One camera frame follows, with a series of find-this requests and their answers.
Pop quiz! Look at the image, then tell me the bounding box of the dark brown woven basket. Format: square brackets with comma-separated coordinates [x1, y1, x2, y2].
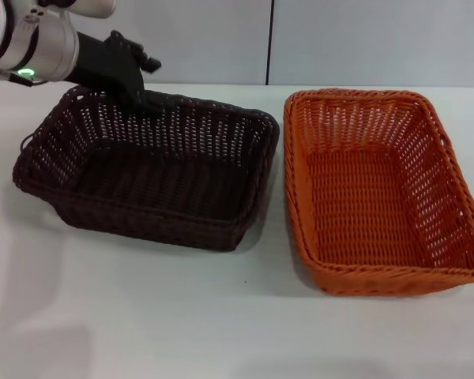
[11, 84, 281, 253]

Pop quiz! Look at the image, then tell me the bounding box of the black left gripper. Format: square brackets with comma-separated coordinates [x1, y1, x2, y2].
[69, 29, 166, 117]

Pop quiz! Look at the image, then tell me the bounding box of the orange woven basket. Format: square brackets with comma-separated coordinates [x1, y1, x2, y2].
[283, 88, 474, 297]

